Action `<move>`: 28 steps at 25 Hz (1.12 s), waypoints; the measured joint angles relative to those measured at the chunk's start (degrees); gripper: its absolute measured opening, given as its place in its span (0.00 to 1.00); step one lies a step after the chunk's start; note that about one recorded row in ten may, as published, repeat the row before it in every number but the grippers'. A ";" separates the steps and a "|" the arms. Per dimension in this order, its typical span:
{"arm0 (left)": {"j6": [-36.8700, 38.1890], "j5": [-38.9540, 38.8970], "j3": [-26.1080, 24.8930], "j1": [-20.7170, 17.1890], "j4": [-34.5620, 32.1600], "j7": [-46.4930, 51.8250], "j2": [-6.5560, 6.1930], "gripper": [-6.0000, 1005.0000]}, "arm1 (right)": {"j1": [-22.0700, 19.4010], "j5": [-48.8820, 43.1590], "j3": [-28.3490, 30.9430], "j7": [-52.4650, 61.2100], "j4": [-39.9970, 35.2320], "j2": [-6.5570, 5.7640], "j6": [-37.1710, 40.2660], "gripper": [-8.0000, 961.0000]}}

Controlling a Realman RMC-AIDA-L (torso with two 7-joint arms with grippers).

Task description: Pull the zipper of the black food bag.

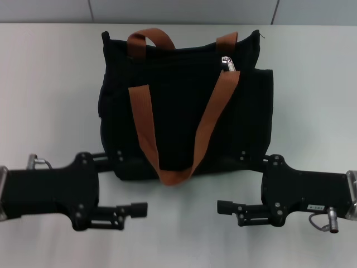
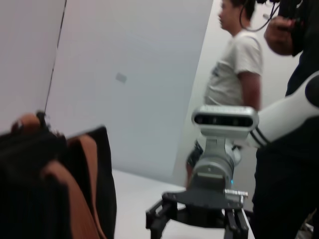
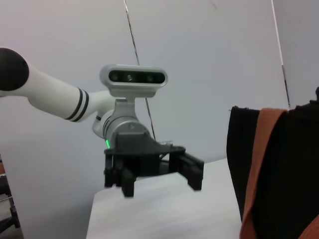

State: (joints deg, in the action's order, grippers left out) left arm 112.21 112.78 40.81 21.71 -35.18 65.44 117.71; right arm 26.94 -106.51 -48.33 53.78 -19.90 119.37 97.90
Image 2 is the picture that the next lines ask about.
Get black food bag orange handles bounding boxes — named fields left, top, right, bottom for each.
left=0, top=111, right=118, bottom=239

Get black handheld controller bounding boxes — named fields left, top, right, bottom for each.
left=278, top=0, right=304, bottom=21

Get operator forearm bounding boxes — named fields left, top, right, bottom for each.
left=268, top=36, right=304, bottom=57

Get operator hand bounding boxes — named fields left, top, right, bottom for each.
left=263, top=16, right=297, bottom=41

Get black controller cable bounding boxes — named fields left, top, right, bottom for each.
left=239, top=0, right=280, bottom=32

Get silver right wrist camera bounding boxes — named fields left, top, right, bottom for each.
left=191, top=105, right=260, bottom=137

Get person in white t-shirt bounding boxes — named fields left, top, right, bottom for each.
left=185, top=0, right=264, bottom=187

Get person in black clothes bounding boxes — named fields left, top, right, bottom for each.
left=251, top=0, right=319, bottom=239

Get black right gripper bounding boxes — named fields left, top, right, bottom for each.
left=146, top=171, right=250, bottom=239

